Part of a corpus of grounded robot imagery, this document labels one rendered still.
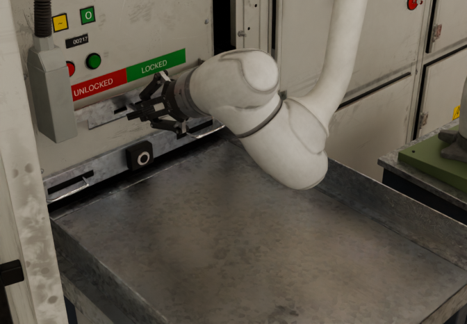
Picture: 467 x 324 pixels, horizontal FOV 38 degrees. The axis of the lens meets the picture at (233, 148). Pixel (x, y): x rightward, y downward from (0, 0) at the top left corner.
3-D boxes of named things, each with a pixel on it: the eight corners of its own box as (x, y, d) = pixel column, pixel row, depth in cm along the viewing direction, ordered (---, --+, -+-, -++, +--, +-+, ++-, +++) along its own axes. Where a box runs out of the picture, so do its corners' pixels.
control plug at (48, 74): (79, 136, 127) (67, 49, 118) (56, 144, 124) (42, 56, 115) (58, 122, 132) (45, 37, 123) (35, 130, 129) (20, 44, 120)
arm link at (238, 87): (173, 87, 115) (221, 142, 119) (226, 68, 102) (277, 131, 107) (208, 48, 120) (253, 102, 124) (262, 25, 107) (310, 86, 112)
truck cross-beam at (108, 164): (226, 126, 169) (226, 105, 166) (29, 213, 138) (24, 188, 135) (213, 119, 172) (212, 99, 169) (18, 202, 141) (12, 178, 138)
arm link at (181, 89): (199, 122, 117) (181, 126, 122) (238, 106, 122) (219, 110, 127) (181, 72, 116) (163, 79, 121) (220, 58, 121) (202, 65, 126)
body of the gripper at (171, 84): (168, 79, 121) (144, 89, 128) (185, 123, 122) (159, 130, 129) (200, 67, 125) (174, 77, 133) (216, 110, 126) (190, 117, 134)
